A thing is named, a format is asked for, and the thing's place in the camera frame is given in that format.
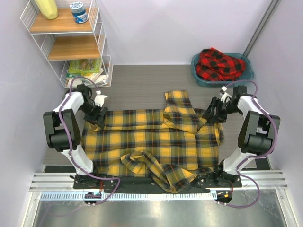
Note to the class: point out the red plaid long sleeve shirt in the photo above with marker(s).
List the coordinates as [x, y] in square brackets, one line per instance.
[216, 66]

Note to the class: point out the stack of books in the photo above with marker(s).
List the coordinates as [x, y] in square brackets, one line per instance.
[98, 78]

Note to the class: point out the yellow plastic bottle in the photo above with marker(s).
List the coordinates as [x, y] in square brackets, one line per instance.
[48, 8]

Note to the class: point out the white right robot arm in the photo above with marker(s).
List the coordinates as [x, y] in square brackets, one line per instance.
[257, 136]

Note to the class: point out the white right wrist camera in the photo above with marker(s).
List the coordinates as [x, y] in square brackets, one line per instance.
[225, 97]

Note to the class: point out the green picture book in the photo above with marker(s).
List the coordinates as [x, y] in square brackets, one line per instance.
[85, 66]

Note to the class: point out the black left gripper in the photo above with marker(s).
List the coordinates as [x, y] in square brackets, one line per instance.
[92, 119]

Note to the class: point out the aluminium frame rail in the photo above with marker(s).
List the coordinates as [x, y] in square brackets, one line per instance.
[261, 26]

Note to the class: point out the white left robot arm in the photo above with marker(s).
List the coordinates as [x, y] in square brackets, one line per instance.
[62, 130]

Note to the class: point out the yellow plaid long sleeve shirt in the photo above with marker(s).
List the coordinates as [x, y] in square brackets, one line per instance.
[172, 146]

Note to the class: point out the blue lidded jar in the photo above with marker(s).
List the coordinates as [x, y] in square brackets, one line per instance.
[79, 12]

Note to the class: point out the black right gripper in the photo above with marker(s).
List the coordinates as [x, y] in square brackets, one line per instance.
[219, 117]

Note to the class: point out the white wire shelf rack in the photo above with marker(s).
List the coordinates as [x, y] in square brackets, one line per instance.
[62, 40]

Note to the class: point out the teal plastic basket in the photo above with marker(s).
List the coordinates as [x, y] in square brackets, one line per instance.
[248, 74]

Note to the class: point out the white slotted cable duct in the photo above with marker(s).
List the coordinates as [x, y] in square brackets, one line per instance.
[95, 196]

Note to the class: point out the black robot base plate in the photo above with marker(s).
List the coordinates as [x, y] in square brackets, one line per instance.
[132, 184]

